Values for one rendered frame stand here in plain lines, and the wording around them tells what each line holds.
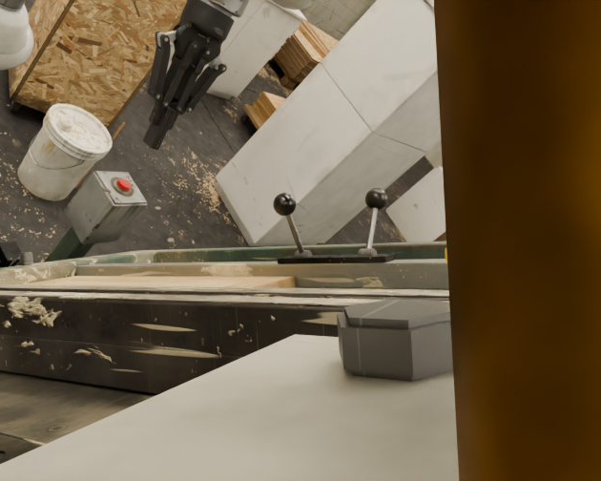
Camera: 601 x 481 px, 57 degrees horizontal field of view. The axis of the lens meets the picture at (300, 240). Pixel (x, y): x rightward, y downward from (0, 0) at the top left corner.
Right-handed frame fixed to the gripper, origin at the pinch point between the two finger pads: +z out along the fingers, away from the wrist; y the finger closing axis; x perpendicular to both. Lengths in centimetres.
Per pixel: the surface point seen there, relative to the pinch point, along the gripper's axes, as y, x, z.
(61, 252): 25, 58, 56
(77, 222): 22, 52, 43
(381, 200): 26.8, -26.5, -6.2
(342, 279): 22.6, -30.4, 7.2
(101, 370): -26, -47, 10
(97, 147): 73, 151, 50
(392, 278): 24.0, -37.3, 2.4
